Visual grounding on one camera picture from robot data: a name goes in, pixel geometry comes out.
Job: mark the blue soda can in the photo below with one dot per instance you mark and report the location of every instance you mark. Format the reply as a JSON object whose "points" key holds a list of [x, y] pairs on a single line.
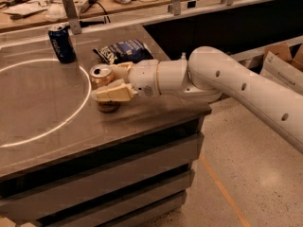
{"points": [[60, 41]]}

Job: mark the metal bracket post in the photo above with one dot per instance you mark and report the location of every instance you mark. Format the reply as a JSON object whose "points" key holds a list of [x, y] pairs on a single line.
{"points": [[72, 16]]}

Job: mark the orange soda can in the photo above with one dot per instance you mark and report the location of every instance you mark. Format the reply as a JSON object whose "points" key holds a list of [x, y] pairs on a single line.
{"points": [[101, 75]]}

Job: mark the clear bottle right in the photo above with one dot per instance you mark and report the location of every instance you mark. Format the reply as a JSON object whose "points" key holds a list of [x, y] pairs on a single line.
{"points": [[183, 56]]}

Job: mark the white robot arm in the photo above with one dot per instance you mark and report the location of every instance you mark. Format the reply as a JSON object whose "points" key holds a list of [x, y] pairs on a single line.
{"points": [[207, 74]]}

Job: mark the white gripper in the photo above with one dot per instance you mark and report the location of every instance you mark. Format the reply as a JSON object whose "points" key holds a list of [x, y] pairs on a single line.
{"points": [[143, 77]]}

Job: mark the blue chip bag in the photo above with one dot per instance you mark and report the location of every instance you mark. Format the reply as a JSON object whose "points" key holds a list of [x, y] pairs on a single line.
{"points": [[131, 50]]}

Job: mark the white paper sheet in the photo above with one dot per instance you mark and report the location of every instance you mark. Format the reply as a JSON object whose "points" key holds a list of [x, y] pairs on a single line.
{"points": [[24, 9]]}

